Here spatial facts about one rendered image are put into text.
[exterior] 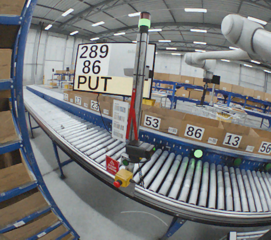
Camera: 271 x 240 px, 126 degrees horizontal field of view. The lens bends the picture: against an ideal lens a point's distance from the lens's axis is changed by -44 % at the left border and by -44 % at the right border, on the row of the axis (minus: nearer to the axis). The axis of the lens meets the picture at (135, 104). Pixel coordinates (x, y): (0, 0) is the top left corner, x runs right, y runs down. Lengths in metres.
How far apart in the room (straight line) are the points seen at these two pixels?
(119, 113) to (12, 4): 0.64
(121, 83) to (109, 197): 1.35
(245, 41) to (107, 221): 1.66
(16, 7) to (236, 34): 0.76
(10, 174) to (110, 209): 1.18
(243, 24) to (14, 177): 1.02
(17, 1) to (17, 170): 0.60
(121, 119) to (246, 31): 0.64
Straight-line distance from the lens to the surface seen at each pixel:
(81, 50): 0.81
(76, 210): 1.57
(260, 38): 0.49
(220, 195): 0.92
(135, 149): 0.51
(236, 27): 0.53
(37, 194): 0.71
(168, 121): 1.13
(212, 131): 1.12
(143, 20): 0.57
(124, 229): 1.44
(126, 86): 0.65
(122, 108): 0.56
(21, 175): 0.59
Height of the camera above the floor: 1.35
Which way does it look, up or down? 12 degrees down
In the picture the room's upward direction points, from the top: 6 degrees clockwise
